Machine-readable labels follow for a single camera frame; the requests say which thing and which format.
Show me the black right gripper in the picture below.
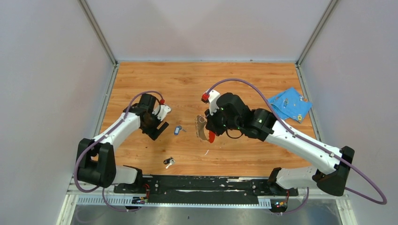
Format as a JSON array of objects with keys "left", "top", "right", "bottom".
[{"left": 205, "top": 104, "right": 241, "bottom": 136}]

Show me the keyring holder with red handle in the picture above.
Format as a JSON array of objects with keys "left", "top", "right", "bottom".
[{"left": 195, "top": 115, "right": 215, "bottom": 143}]

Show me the blue tag key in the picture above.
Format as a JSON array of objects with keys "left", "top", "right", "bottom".
[{"left": 174, "top": 126, "right": 186, "bottom": 135}]

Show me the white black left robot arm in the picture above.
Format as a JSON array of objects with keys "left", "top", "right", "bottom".
[{"left": 73, "top": 90, "right": 171, "bottom": 194}]

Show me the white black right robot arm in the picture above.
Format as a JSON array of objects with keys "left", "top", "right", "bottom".
[{"left": 201, "top": 90, "right": 355, "bottom": 196}]

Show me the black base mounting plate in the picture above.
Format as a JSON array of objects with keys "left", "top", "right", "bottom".
[{"left": 114, "top": 175, "right": 299, "bottom": 204}]

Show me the blue patterned cloth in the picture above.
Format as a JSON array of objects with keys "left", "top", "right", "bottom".
[{"left": 268, "top": 87, "right": 312, "bottom": 123}]

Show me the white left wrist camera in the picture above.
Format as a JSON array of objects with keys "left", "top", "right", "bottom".
[{"left": 155, "top": 105, "right": 172, "bottom": 121}]

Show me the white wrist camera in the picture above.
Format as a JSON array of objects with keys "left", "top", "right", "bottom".
[
  {"left": 155, "top": 105, "right": 172, "bottom": 121},
  {"left": 201, "top": 90, "right": 221, "bottom": 115}
]

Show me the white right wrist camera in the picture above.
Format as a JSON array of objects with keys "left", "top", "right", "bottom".
[{"left": 201, "top": 90, "right": 221, "bottom": 115}]

